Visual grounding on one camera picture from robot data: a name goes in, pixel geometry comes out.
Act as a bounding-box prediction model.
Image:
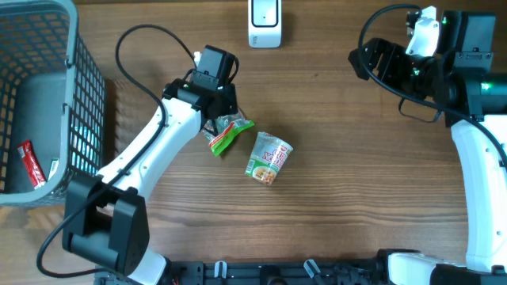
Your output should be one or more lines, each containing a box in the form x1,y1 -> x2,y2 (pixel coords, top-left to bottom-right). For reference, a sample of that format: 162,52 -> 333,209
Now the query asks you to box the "green haribo candy bag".
203,111 -> 254,157

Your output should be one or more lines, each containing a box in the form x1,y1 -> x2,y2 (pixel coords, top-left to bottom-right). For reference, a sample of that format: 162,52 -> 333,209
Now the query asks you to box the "cup noodles container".
245,131 -> 293,186

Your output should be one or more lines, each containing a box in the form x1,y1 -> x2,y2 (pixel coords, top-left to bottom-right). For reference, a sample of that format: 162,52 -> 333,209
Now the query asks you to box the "red snack bar wrapper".
17,140 -> 47,189

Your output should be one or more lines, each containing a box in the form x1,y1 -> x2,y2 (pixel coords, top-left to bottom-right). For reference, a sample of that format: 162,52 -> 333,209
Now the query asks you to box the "teal snack packet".
71,118 -> 101,176

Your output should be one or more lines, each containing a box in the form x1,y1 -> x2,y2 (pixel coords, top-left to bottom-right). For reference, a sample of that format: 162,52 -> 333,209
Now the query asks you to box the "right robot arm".
349,4 -> 506,284

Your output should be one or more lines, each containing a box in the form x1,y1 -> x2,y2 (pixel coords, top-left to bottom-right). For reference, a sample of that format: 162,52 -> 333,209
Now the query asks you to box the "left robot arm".
62,45 -> 238,284

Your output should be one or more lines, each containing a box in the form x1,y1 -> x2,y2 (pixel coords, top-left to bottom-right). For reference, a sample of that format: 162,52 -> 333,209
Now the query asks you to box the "white barcode scanner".
247,0 -> 282,48

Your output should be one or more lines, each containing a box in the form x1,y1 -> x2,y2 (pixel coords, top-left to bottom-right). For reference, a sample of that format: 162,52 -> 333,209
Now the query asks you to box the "grey plastic shopping basket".
1,1 -> 107,207

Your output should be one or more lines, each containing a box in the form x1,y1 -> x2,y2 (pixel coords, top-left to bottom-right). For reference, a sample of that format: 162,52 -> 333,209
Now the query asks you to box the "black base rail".
93,259 -> 397,285

